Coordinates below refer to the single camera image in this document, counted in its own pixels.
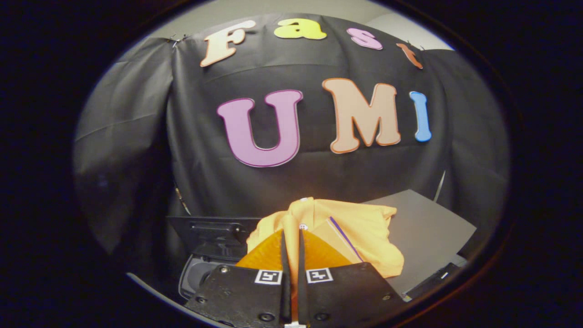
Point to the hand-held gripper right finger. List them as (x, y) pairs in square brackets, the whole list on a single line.
[(346, 296)]

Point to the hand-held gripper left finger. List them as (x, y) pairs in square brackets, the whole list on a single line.
[(241, 296)]

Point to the orange shirt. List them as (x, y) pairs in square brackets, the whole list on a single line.
[(364, 228)]

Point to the black backdrop cloth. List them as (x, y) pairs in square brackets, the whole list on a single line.
[(205, 159)]

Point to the white cabinet with grey frame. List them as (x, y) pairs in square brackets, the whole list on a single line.
[(423, 232)]

